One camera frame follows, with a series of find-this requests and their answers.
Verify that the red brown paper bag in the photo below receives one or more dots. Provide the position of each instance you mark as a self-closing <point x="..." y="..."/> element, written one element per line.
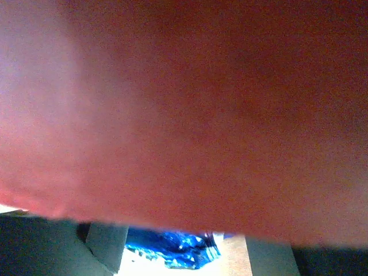
<point x="233" y="116"/>

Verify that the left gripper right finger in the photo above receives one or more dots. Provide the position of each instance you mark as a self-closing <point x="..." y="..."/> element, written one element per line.
<point x="283" y="259"/>

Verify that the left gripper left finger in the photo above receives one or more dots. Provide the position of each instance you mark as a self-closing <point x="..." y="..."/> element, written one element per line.
<point x="36" y="246"/>

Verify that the blue snack pack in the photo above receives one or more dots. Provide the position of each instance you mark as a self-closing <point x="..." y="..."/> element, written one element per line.
<point x="175" y="250"/>

